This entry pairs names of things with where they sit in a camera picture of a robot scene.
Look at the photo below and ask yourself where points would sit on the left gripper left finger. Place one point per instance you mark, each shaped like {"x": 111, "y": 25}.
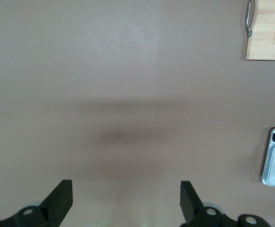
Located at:
{"x": 54, "y": 208}

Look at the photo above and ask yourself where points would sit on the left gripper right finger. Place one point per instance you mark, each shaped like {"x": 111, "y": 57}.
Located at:
{"x": 194, "y": 208}

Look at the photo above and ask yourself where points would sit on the silver digital kitchen scale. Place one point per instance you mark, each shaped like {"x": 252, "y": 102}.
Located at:
{"x": 273, "y": 165}

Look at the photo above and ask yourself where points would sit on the wooden cutting board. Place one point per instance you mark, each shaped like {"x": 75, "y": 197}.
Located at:
{"x": 265, "y": 35}

